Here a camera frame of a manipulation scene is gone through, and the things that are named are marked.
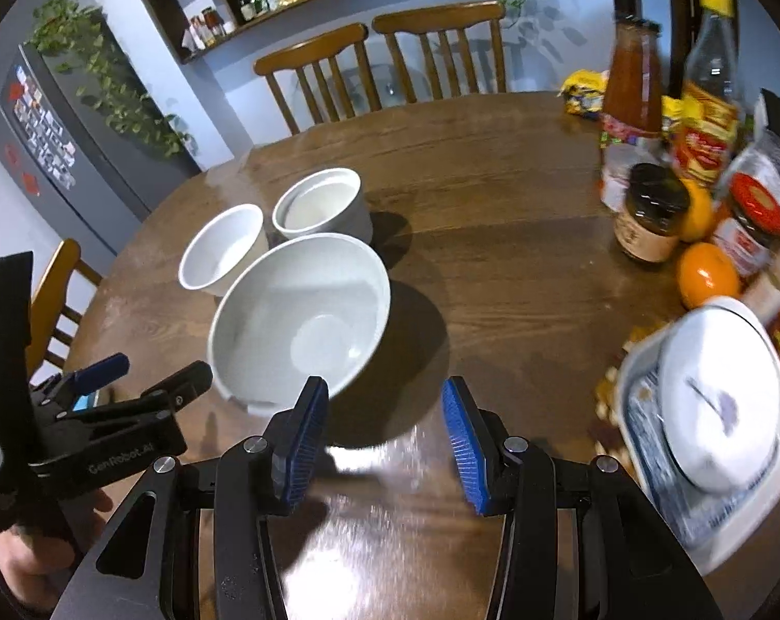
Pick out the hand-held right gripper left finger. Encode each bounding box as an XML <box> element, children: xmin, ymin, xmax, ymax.
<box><xmin>52</xmin><ymin>375</ymin><xmax>330</xmax><ymax>620</ymax></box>

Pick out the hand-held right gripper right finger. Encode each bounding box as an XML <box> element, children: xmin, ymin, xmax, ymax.
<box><xmin>441</xmin><ymin>376</ymin><xmax>720</xmax><ymax>620</ymax></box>

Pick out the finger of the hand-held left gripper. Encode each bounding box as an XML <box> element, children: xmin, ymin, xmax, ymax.
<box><xmin>141</xmin><ymin>362</ymin><xmax>214</xmax><ymax>414</ymax></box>
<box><xmin>59</xmin><ymin>353</ymin><xmax>131</xmax><ymax>405</ymax></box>

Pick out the large grey-white bowl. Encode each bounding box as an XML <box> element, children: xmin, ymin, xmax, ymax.
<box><xmin>207</xmin><ymin>232</ymin><xmax>391</xmax><ymax>417</ymax></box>

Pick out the white ramekin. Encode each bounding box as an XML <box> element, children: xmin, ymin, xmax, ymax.
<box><xmin>272</xmin><ymin>168</ymin><xmax>373</xmax><ymax>244</ymax></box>

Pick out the person's left hand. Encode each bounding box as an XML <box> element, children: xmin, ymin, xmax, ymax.
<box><xmin>0</xmin><ymin>484</ymin><xmax>116</xmax><ymax>601</ymax></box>

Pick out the wooden chair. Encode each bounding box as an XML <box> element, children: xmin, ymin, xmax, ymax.
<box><xmin>24</xmin><ymin>239</ymin><xmax>103</xmax><ymax>379</ymax></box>
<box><xmin>372</xmin><ymin>1</ymin><xmax>508</xmax><ymax>107</ymax></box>
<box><xmin>254</xmin><ymin>22</ymin><xmax>381</xmax><ymax>136</ymax></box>

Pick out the wooden bead trivet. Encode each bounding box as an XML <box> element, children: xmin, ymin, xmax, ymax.
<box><xmin>593</xmin><ymin>323</ymin><xmax>643</xmax><ymax>459</ymax></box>

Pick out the white lidded food container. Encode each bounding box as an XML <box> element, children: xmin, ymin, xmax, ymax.
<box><xmin>619</xmin><ymin>319</ymin><xmax>780</xmax><ymax>577</ymax></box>

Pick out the grey refrigerator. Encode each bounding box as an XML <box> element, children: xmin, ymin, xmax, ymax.
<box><xmin>0</xmin><ymin>9</ymin><xmax>203</xmax><ymax>256</ymax></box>

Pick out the group of photo magnets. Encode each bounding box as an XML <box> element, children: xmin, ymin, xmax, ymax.
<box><xmin>1</xmin><ymin>65</ymin><xmax>77</xmax><ymax>191</ymax></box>

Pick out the dark-lidded sauce jar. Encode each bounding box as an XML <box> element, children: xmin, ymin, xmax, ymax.
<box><xmin>615</xmin><ymin>163</ymin><xmax>691</xmax><ymax>264</ymax></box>

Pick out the orange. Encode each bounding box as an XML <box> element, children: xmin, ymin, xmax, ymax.
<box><xmin>677</xmin><ymin>242</ymin><xmax>741</xmax><ymax>309</ymax></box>
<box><xmin>674</xmin><ymin>177</ymin><xmax>715</xmax><ymax>243</ymax></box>

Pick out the pale wooden stick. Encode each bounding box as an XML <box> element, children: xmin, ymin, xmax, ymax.
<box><xmin>742</xmin><ymin>213</ymin><xmax>780</xmax><ymax>324</ymax></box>

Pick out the red-lidded jar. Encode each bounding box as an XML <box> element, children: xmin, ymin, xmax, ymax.
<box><xmin>709</xmin><ymin>173</ymin><xmax>780</xmax><ymax>278</ymax></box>

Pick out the yellow snack packet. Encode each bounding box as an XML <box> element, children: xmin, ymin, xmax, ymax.
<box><xmin>561</xmin><ymin>70</ymin><xmax>614</xmax><ymax>118</ymax></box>

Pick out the red sauce bottle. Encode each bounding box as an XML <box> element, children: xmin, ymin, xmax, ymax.
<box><xmin>600</xmin><ymin>13</ymin><xmax>663</xmax><ymax>211</ymax></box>

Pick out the yellow-capped clear bottle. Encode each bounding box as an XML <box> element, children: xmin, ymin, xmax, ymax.
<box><xmin>677</xmin><ymin>0</ymin><xmax>743</xmax><ymax>185</ymax></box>

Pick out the dark wooden door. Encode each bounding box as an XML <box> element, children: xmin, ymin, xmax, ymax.
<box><xmin>606</xmin><ymin>0</ymin><xmax>762</xmax><ymax>101</ymax></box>

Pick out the wooden wall shelf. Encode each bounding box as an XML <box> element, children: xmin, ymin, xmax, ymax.
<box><xmin>115</xmin><ymin>0</ymin><xmax>507</xmax><ymax>66</ymax></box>

